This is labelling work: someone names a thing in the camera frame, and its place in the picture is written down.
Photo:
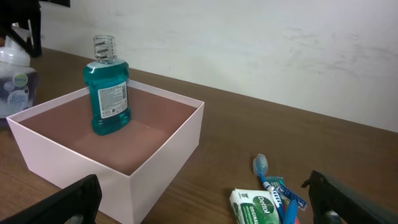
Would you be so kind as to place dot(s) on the small toothpaste tube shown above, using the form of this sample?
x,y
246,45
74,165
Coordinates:
x,y
275,182

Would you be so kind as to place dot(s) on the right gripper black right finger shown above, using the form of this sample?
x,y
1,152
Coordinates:
x,y
334,202

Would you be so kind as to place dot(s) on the purple foam soap pump bottle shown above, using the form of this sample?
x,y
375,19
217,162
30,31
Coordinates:
x,y
18,80

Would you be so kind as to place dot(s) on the blue disposable razor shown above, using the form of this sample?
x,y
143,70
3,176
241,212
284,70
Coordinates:
x,y
295,203

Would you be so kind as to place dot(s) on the teal mouthwash bottle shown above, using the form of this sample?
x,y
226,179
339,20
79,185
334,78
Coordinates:
x,y
106,79

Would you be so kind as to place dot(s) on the pink cardboard box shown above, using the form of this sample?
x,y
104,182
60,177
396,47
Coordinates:
x,y
134,165

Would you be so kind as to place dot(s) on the blue toothbrush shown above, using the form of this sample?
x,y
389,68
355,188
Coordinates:
x,y
260,168

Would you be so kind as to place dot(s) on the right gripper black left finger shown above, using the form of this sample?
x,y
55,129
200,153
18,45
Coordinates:
x,y
77,203

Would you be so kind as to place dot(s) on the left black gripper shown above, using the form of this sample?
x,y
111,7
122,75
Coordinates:
x,y
27,14

